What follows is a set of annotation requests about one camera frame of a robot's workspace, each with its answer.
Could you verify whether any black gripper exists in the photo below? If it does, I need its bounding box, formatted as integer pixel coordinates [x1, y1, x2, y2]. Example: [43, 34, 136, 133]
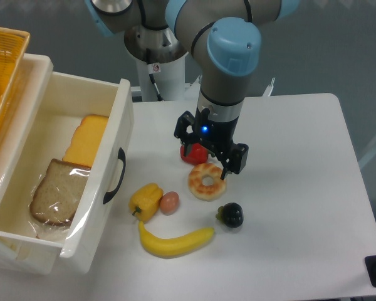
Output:
[174, 108, 249, 181]

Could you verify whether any brown egg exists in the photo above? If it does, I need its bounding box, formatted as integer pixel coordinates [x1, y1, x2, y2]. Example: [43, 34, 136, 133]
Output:
[160, 191, 180, 215]

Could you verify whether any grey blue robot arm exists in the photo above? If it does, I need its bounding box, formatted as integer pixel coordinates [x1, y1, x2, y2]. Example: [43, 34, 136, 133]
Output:
[86, 1, 299, 175]

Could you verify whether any red bell pepper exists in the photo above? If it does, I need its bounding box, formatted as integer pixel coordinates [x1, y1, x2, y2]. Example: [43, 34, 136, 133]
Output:
[180, 143, 209, 166]

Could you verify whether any glazed bagel donut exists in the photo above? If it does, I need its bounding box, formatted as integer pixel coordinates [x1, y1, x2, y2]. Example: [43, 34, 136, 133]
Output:
[187, 163, 226, 201]

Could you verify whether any dark purple mangosteen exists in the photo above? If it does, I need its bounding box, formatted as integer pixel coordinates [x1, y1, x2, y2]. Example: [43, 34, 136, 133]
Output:
[216, 203, 244, 228]

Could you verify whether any yellow bell pepper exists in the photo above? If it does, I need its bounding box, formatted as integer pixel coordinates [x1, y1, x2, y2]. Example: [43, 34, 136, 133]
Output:
[128, 183, 164, 223]

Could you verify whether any yellow banana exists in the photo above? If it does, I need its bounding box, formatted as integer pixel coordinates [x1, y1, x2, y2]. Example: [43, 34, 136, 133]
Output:
[138, 221, 215, 258]

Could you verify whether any orange cake slice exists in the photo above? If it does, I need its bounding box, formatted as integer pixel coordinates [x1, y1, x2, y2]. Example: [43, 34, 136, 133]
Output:
[62, 115, 108, 167]

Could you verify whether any white plastic drawer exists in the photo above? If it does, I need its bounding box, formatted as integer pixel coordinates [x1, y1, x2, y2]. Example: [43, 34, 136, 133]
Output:
[0, 53, 135, 276]

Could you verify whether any brown bread slice wrapped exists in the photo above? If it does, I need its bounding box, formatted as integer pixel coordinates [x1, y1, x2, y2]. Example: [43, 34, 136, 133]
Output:
[29, 159, 91, 226]

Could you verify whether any yellow woven basket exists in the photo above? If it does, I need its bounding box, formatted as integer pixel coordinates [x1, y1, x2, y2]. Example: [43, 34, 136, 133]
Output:
[0, 27, 30, 130]

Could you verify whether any black drawer handle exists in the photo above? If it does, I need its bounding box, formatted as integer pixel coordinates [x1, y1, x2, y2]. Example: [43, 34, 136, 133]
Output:
[103, 147, 126, 204]

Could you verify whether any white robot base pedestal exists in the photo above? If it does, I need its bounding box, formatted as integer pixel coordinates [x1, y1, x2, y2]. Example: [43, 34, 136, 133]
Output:
[135, 56, 185, 102]

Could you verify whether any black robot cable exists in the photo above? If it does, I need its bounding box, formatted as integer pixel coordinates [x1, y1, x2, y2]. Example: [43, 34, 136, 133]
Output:
[145, 46, 164, 102]

